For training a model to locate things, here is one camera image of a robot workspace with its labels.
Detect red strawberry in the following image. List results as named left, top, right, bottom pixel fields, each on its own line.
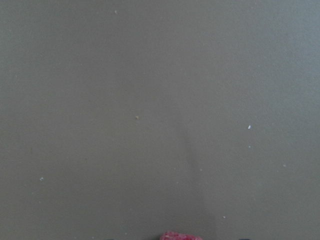
left=159, top=231, right=203, bottom=240

